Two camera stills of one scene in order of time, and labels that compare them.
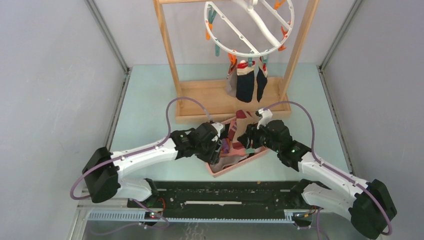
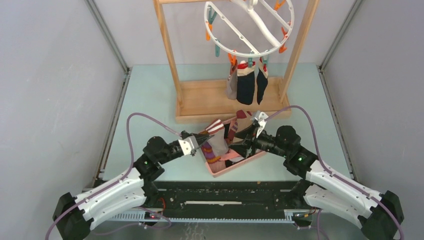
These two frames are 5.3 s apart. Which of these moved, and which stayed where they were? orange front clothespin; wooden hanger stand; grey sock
Moved: grey sock
Stayed: wooden hanger stand; orange front clothespin
